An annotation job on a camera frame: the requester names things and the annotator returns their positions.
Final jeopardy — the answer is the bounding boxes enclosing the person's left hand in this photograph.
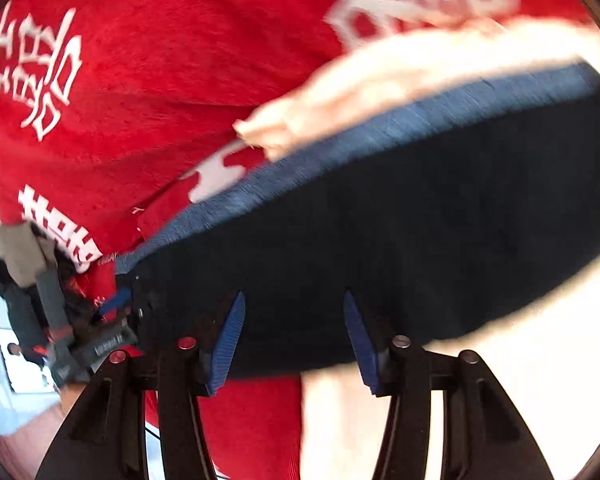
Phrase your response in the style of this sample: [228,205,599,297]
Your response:
[0,384,85,479]

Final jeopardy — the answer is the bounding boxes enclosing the grey folded garment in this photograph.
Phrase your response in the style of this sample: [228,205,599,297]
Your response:
[0,222,57,288]

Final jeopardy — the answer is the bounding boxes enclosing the peach satin blanket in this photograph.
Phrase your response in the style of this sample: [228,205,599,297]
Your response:
[234,18,600,162]

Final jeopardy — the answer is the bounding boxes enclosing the black pants with patterned stripe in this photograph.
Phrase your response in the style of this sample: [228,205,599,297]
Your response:
[116,63,600,378]

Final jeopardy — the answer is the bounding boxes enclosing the black crumpled garment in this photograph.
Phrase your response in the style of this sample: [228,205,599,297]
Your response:
[0,259,102,367]

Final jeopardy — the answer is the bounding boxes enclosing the red sofa cover with characters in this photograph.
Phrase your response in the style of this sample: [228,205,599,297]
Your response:
[0,0,595,479]

